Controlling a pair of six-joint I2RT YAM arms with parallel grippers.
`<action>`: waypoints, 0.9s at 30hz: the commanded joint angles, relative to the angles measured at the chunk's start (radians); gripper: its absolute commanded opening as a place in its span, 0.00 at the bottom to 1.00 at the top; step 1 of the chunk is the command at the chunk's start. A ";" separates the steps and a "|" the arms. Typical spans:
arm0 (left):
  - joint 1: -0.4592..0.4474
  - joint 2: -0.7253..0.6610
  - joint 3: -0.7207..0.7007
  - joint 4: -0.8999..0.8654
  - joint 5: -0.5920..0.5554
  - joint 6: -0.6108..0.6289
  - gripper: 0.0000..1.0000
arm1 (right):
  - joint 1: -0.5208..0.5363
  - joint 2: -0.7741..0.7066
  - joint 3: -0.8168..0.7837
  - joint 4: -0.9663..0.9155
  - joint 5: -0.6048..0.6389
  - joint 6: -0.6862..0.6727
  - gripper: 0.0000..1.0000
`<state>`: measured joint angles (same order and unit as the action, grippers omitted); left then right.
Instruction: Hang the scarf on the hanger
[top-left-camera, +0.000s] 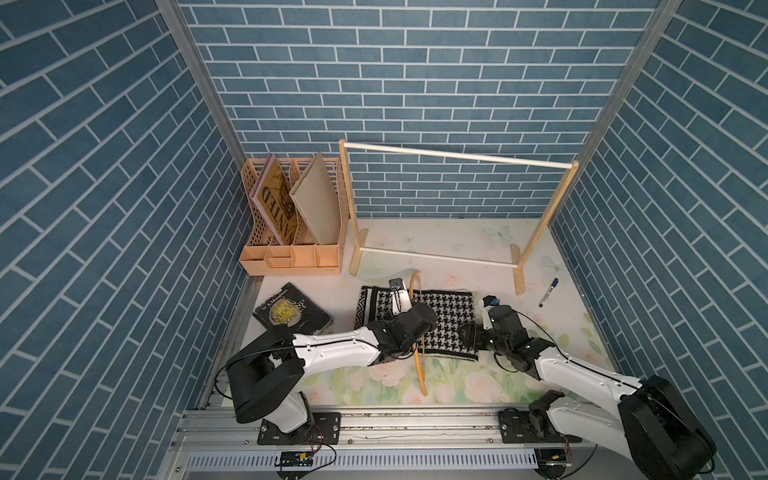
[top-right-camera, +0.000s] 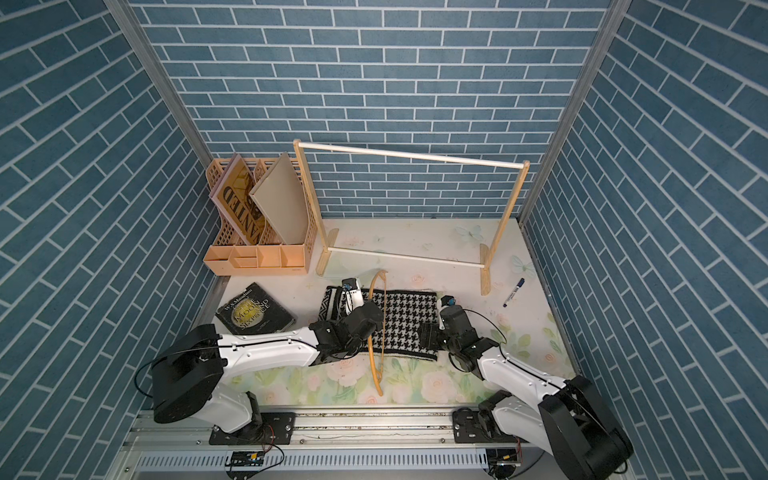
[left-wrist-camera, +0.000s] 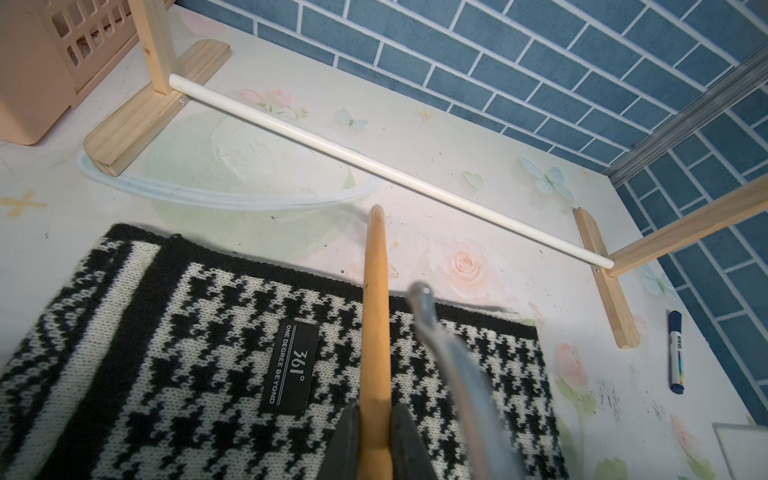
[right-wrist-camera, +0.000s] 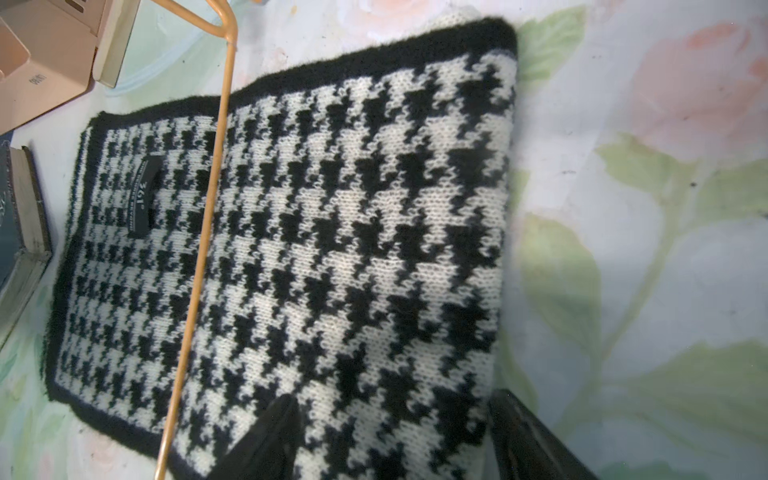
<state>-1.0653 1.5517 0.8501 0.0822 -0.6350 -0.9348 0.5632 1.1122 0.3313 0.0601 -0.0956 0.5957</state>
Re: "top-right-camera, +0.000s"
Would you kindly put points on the pink plastic file organizer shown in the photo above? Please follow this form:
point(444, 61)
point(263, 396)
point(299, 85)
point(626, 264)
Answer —
point(230, 256)

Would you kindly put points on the black paperback book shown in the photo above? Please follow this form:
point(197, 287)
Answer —
point(254, 312)

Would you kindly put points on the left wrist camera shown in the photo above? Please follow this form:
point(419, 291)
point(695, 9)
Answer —
point(353, 296)

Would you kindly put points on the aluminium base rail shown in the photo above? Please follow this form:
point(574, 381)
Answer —
point(373, 442)

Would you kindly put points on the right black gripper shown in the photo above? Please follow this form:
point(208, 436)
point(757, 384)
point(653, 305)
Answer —
point(431, 331)

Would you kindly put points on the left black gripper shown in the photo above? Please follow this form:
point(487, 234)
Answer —
point(378, 325)

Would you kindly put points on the brown wanted poster book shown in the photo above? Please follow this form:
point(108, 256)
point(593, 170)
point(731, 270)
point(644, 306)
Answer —
point(231, 196)

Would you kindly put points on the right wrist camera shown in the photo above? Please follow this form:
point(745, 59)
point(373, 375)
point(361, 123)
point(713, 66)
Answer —
point(447, 303)

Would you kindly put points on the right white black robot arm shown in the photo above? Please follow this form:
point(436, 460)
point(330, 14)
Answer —
point(567, 418)

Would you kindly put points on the blue marker pen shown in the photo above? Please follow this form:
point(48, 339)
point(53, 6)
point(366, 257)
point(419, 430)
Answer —
point(514, 291)

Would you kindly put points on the black white houndstooth scarf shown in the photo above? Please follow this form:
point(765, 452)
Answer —
point(405, 312)

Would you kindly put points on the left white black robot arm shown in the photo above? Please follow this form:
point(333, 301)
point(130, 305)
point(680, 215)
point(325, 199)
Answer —
point(191, 378)

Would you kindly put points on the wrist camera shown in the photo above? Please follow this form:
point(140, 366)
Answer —
point(353, 296)
point(447, 303)

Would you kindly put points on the beige grey folder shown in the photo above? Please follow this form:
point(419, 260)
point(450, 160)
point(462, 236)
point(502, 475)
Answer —
point(280, 197)

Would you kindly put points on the wooden clothes rack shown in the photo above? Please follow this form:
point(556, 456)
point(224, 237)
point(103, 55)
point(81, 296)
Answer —
point(408, 185)

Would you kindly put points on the left green circuit board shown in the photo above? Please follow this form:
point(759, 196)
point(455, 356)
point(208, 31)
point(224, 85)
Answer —
point(245, 459)

